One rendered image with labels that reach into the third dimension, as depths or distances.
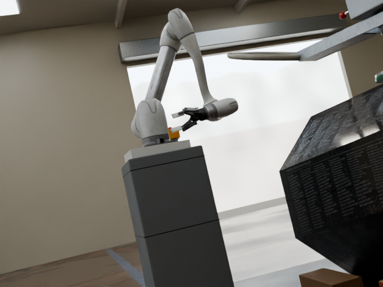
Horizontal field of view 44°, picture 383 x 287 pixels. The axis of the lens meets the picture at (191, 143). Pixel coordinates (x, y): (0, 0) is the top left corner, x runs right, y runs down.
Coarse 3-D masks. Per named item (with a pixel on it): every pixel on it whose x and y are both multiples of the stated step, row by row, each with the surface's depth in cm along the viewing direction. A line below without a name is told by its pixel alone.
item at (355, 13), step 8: (352, 0) 194; (360, 0) 191; (368, 0) 189; (376, 0) 186; (352, 8) 195; (360, 8) 192; (368, 8) 189; (376, 8) 188; (352, 16) 195; (360, 16) 194; (368, 16) 196
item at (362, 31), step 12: (360, 24) 198; (372, 24) 194; (336, 36) 209; (348, 36) 204; (360, 36) 204; (372, 36) 208; (312, 48) 220; (324, 48) 215; (336, 48) 217; (300, 60) 227; (312, 60) 233
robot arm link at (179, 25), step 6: (174, 12) 280; (180, 12) 281; (168, 18) 284; (174, 18) 280; (180, 18) 279; (186, 18) 281; (168, 24) 286; (174, 24) 280; (180, 24) 279; (186, 24) 279; (168, 30) 288; (174, 30) 282; (180, 30) 279; (186, 30) 279; (192, 30) 281; (174, 36) 287; (180, 36) 281
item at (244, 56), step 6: (228, 54) 246; (234, 54) 239; (240, 54) 235; (246, 54) 232; (252, 54) 230; (258, 54) 229; (264, 54) 270; (270, 54) 270; (276, 54) 270; (282, 54) 269; (288, 54) 267; (294, 54) 265; (258, 60) 230; (264, 60) 228; (270, 60) 227; (276, 60) 227; (282, 60) 226; (288, 60) 227; (294, 60) 227
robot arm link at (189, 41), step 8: (192, 32) 281; (184, 40) 280; (192, 40) 280; (192, 48) 281; (192, 56) 283; (200, 56) 283; (200, 64) 284; (200, 72) 287; (200, 80) 290; (200, 88) 295; (208, 88) 296; (208, 96) 296; (208, 104) 294; (216, 120) 295
